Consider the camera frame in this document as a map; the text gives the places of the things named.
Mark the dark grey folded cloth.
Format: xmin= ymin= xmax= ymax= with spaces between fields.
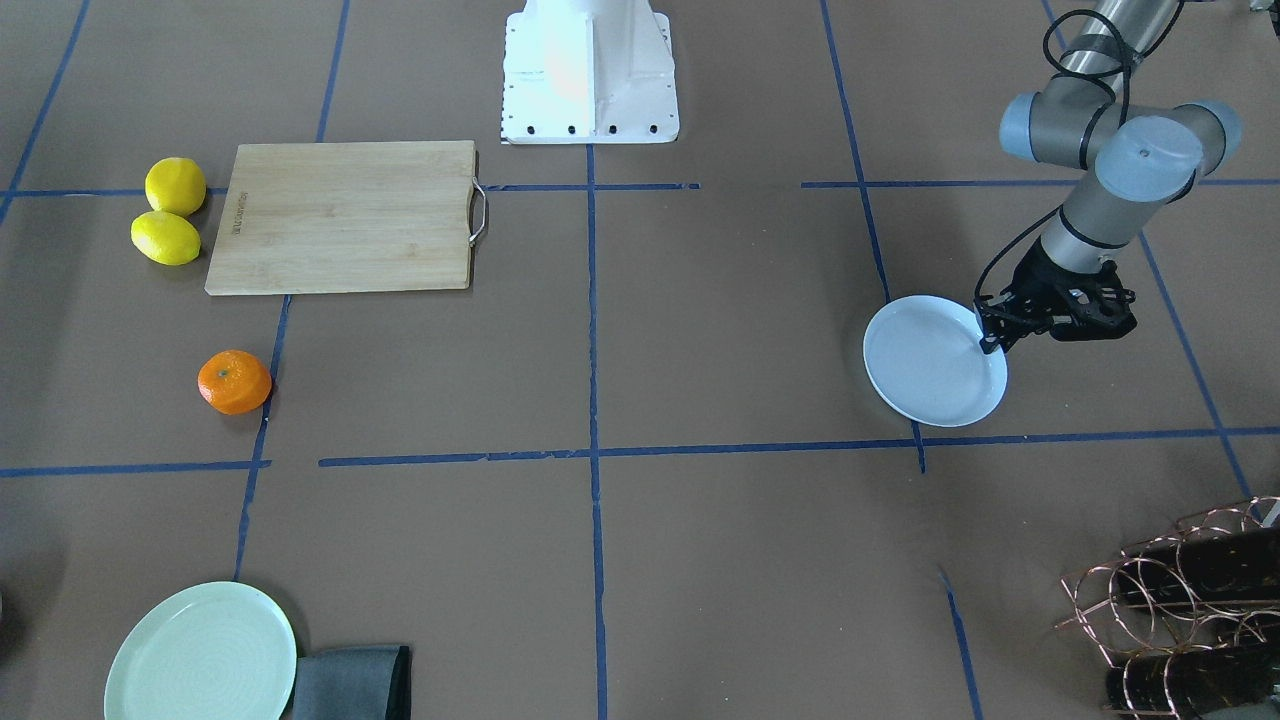
xmin=291 ymin=644 xmax=412 ymax=719

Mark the orange mandarin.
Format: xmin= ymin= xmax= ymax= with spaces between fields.
xmin=197 ymin=348 xmax=273 ymax=415

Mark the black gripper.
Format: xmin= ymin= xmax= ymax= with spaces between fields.
xmin=979 ymin=240 xmax=1101 ymax=355

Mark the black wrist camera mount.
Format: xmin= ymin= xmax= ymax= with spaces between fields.
xmin=1050 ymin=260 xmax=1138 ymax=342

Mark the dark green wine bottle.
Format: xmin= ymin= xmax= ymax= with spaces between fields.
xmin=1105 ymin=643 xmax=1279 ymax=719

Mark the yellow lemon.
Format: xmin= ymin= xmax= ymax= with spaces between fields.
xmin=131 ymin=210 xmax=202 ymax=266
xmin=143 ymin=158 xmax=209 ymax=217

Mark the light green plate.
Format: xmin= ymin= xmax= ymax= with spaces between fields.
xmin=102 ymin=582 xmax=298 ymax=719

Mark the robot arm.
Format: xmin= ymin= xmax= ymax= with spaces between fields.
xmin=973 ymin=1 xmax=1243 ymax=354

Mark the bamboo cutting board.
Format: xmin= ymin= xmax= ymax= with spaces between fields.
xmin=205 ymin=140 xmax=488 ymax=297

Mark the light blue plate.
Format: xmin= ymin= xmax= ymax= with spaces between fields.
xmin=861 ymin=295 xmax=1009 ymax=428

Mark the copper wire wine rack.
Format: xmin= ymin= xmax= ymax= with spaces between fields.
xmin=1059 ymin=496 xmax=1279 ymax=719

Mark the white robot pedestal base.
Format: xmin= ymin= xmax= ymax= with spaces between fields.
xmin=500 ymin=1 xmax=681 ymax=145

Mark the upper yellow lemon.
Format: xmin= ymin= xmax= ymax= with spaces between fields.
xmin=131 ymin=210 xmax=202 ymax=266

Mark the lower yellow lemon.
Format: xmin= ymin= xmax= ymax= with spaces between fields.
xmin=143 ymin=158 xmax=209 ymax=217

